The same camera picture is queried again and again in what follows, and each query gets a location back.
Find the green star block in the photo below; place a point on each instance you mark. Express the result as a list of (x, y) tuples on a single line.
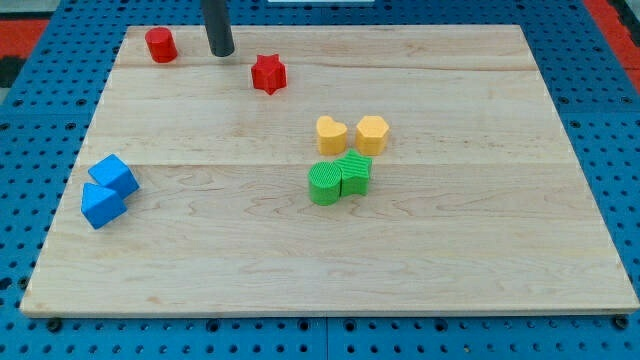
[(355, 173)]

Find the yellow hexagon block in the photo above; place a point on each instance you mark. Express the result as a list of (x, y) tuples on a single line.
[(371, 135)]

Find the red star block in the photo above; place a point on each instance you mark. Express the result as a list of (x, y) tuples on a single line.
[(268, 73)]

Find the green cylinder block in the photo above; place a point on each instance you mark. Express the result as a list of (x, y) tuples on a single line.
[(324, 180)]

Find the yellow heart block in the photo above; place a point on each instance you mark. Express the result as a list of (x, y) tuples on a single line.
[(331, 136)]

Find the light wooden board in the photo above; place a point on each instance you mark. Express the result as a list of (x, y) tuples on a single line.
[(476, 207)]

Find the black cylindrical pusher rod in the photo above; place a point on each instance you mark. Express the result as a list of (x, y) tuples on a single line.
[(218, 27)]

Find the blue cube block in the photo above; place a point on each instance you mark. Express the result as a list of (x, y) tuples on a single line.
[(111, 172)]

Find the red cylinder block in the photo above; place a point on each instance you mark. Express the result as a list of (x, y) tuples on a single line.
[(161, 44)]

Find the blue triangle block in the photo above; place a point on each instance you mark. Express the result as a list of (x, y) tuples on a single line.
[(100, 205)]

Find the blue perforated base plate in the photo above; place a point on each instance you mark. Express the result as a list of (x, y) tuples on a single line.
[(61, 53)]

